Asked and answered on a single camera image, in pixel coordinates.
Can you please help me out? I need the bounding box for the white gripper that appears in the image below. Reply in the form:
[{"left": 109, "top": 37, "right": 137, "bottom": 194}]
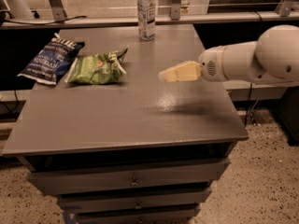
[{"left": 158, "top": 46, "right": 228, "bottom": 82}]

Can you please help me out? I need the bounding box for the green jalapeno chip bag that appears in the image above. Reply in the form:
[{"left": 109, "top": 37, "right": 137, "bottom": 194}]
[{"left": 64, "top": 48, "right": 128, "bottom": 85}]

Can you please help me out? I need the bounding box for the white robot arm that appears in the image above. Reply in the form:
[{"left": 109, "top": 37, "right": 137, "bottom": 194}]
[{"left": 158, "top": 24, "right": 299, "bottom": 87}]

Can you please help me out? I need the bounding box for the blue salt vinegar chip bag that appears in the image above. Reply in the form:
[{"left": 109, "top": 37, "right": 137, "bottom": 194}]
[{"left": 19, "top": 33, "right": 85, "bottom": 86}]

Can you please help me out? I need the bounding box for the clear plastic water bottle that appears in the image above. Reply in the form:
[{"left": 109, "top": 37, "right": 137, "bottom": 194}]
[{"left": 137, "top": 0, "right": 156, "bottom": 41}]

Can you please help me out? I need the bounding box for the grey drawer cabinet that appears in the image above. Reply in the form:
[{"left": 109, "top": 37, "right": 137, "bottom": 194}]
[{"left": 0, "top": 23, "right": 249, "bottom": 224}]

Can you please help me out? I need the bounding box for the top grey drawer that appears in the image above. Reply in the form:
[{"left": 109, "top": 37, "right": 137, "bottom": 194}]
[{"left": 28, "top": 158, "right": 230, "bottom": 195}]

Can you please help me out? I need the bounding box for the grey drawer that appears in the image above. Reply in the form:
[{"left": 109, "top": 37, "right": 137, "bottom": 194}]
[
  {"left": 28, "top": 158, "right": 230, "bottom": 195},
  {"left": 58, "top": 186, "right": 211, "bottom": 214},
  {"left": 75, "top": 204, "right": 200, "bottom": 224}
]

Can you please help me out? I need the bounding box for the bottom grey drawer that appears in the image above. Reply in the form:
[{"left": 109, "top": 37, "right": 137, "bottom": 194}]
[{"left": 75, "top": 204, "right": 200, "bottom": 224}]

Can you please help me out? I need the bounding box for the middle grey drawer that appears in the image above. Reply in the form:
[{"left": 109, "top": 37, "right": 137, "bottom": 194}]
[{"left": 58, "top": 186, "right": 211, "bottom": 214}]

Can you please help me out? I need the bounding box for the white pipe top left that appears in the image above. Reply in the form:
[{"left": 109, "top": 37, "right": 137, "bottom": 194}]
[{"left": 7, "top": 0, "right": 34, "bottom": 19}]

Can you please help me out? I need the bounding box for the metal bracket leg middle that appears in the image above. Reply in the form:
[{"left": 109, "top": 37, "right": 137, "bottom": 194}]
[{"left": 170, "top": 0, "right": 181, "bottom": 21}]

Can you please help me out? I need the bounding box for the metal bracket leg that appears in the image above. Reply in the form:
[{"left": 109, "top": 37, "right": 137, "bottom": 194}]
[
  {"left": 49, "top": 0, "right": 67, "bottom": 21},
  {"left": 170, "top": 0, "right": 181, "bottom": 21}
]

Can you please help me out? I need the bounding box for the grey metal rail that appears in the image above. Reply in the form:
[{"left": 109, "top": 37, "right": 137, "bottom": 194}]
[{"left": 0, "top": 10, "right": 299, "bottom": 30}]

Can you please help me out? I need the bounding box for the black cable on rail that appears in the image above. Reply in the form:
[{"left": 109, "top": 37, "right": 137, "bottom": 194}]
[{"left": 3, "top": 14, "right": 89, "bottom": 26}]

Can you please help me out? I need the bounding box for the metal bracket leg left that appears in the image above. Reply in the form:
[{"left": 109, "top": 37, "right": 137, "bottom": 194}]
[{"left": 49, "top": 0, "right": 67, "bottom": 21}]

